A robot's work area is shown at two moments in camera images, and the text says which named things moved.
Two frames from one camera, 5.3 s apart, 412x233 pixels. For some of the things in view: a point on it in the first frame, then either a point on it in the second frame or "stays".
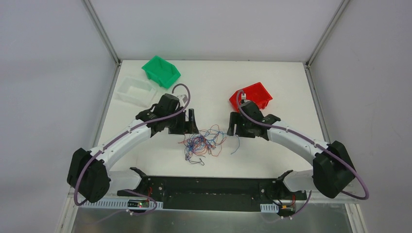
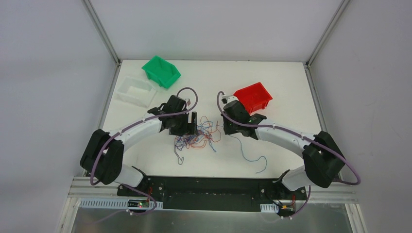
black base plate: [215, 193] stays
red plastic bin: [256, 93] stays
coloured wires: [194, 145] to [179, 141]
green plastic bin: [161, 71] stays
